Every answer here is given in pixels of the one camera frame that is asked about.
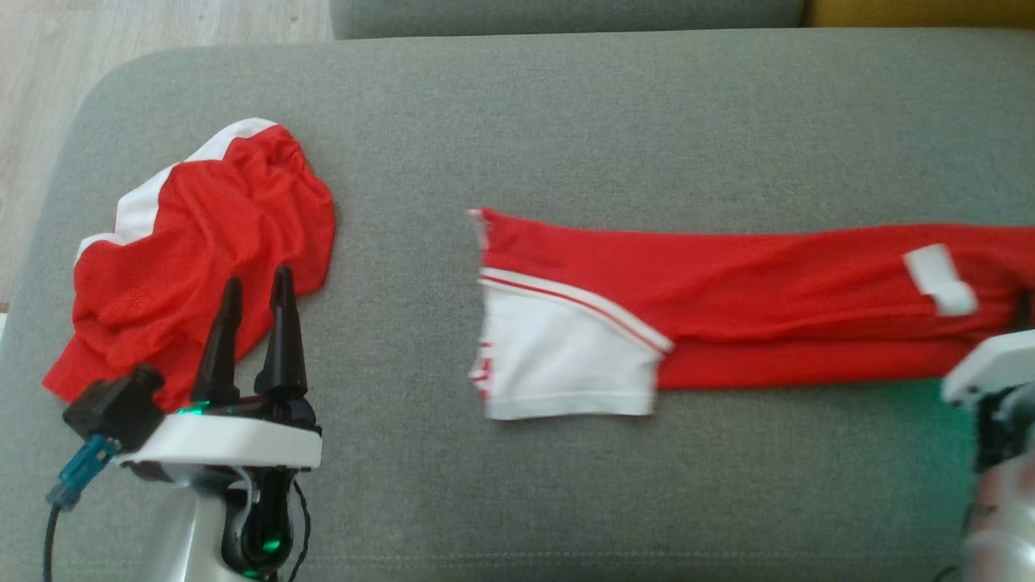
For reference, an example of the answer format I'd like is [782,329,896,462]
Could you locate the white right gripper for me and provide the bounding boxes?
[942,327,1035,405]

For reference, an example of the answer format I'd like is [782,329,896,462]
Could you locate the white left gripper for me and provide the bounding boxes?
[117,265,323,471]

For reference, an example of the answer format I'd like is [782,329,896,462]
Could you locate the red mesh shorts white stripe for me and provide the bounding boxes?
[42,118,336,413]

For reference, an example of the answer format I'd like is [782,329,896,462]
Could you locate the red t-shirt white sleeves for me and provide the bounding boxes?
[467,208,1035,421]

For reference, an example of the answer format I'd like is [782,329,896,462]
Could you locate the large yellow sofa backrest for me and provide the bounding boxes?
[805,0,1035,29]

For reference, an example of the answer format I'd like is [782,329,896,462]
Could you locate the large grey sofa ottoman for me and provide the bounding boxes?
[0,28,1035,582]

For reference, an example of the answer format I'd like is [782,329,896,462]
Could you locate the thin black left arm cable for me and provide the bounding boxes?
[279,481,313,582]

